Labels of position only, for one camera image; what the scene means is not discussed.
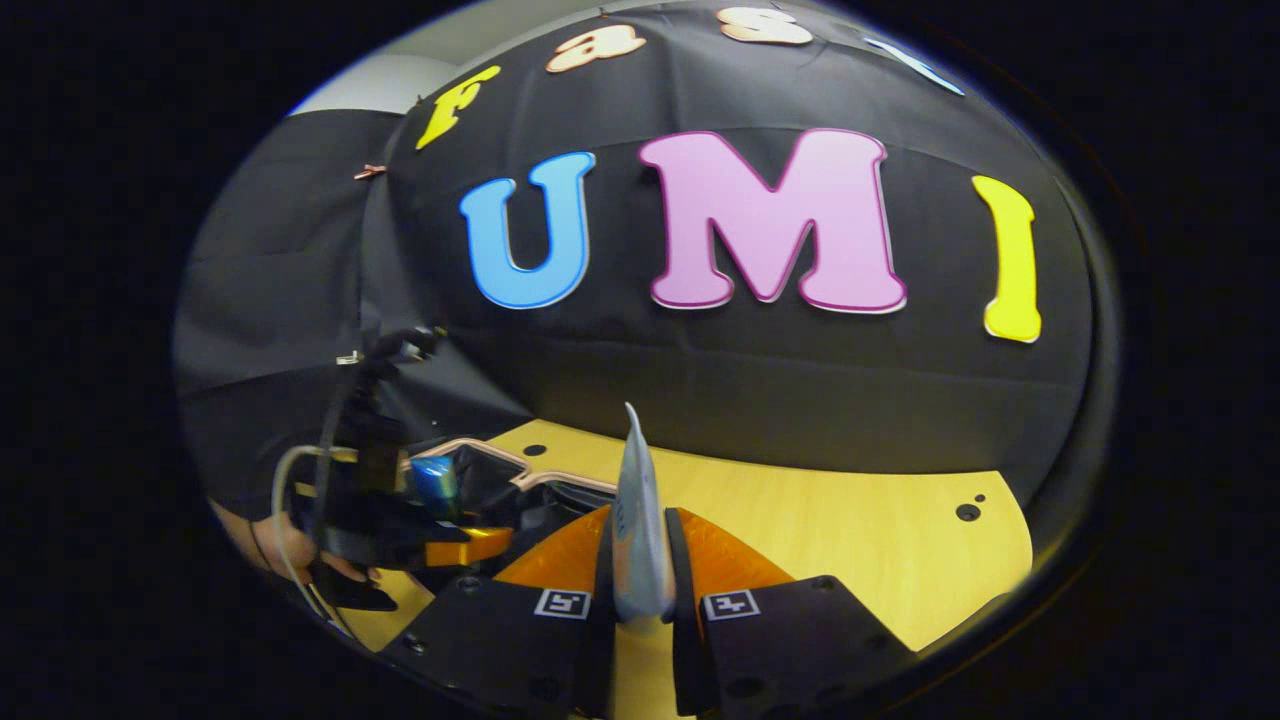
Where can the pink cloth clip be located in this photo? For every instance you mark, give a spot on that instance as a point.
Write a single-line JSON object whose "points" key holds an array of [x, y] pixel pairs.
{"points": [[370, 171]]}

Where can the black backdrop cloth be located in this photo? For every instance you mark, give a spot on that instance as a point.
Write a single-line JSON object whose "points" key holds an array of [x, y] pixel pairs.
{"points": [[700, 380]]}

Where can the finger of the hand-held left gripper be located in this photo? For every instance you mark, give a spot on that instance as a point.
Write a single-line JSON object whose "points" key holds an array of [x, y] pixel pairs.
{"points": [[470, 547]]}

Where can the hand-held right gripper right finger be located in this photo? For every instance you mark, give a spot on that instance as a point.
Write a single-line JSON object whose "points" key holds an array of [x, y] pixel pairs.
{"points": [[685, 650]]}

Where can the white blue squeeze tube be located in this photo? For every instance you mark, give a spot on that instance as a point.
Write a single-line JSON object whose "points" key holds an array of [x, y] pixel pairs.
{"points": [[640, 540]]}

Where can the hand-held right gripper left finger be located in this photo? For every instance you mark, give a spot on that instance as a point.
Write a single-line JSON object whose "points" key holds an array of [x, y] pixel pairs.
{"points": [[603, 650]]}

